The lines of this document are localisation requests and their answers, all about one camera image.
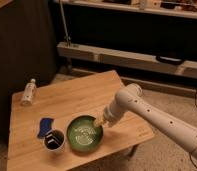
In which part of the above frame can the black handle on shelf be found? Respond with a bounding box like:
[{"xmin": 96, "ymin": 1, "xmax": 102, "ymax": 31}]
[{"xmin": 156, "ymin": 56, "xmax": 185, "ymax": 65}]

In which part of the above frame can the blue sponge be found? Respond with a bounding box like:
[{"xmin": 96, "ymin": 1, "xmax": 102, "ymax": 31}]
[{"xmin": 37, "ymin": 118, "xmax": 54, "ymax": 139}]

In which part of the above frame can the wooden shelf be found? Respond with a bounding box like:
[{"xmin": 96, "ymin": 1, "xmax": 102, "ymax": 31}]
[
  {"xmin": 54, "ymin": 0, "xmax": 197, "ymax": 19},
  {"xmin": 57, "ymin": 42, "xmax": 197, "ymax": 78}
]

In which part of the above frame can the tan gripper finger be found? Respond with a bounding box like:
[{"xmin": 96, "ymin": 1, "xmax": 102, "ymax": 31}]
[{"xmin": 93, "ymin": 117, "xmax": 106, "ymax": 128}]

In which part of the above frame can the wooden upper shelf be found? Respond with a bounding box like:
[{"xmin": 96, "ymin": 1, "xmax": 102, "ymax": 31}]
[{"xmin": 54, "ymin": 0, "xmax": 197, "ymax": 19}]

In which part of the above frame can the metal stand pole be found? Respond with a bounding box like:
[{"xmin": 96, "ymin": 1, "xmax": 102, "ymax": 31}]
[{"xmin": 59, "ymin": 0, "xmax": 72, "ymax": 46}]

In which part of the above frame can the wooden lower shelf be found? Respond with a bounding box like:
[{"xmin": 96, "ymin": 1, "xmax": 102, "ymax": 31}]
[{"xmin": 57, "ymin": 42, "xmax": 197, "ymax": 78}]

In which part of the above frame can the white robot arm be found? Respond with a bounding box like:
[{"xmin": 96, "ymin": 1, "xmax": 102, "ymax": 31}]
[{"xmin": 94, "ymin": 84, "xmax": 197, "ymax": 159}]

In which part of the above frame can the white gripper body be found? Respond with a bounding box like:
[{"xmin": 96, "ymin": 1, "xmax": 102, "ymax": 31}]
[{"xmin": 103, "ymin": 102, "xmax": 124, "ymax": 127}]

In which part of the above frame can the green ceramic bowl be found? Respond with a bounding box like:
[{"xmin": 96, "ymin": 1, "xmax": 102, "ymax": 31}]
[{"xmin": 66, "ymin": 115, "xmax": 103, "ymax": 153}]

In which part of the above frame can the clear plastic bottle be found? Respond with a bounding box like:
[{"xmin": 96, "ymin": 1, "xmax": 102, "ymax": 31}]
[{"xmin": 21, "ymin": 79, "xmax": 36, "ymax": 106}]

